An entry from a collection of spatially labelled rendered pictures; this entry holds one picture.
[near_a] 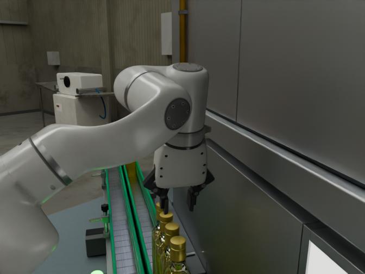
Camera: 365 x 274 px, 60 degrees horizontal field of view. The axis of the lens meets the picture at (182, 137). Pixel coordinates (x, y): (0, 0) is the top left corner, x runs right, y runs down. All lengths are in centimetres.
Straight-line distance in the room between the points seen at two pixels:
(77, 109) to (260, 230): 479
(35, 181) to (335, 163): 39
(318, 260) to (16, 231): 38
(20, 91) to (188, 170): 903
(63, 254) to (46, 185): 103
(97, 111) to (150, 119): 501
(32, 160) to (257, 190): 37
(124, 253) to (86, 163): 77
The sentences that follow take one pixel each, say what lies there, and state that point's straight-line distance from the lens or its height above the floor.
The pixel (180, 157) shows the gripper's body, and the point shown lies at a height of 137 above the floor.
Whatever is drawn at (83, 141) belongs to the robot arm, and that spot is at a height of 144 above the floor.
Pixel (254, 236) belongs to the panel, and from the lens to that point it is 63.
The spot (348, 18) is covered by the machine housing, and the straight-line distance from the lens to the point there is 44.
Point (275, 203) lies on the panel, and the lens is 53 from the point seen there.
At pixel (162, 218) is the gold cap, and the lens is 80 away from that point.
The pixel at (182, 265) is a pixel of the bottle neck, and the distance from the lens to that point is 73.
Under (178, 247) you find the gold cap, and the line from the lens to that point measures 70.
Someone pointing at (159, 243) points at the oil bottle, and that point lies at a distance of 83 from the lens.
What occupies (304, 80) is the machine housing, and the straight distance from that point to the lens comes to 50.
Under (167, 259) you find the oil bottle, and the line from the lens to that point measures 78.
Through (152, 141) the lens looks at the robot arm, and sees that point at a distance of 42.
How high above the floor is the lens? 155
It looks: 15 degrees down
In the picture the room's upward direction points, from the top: straight up
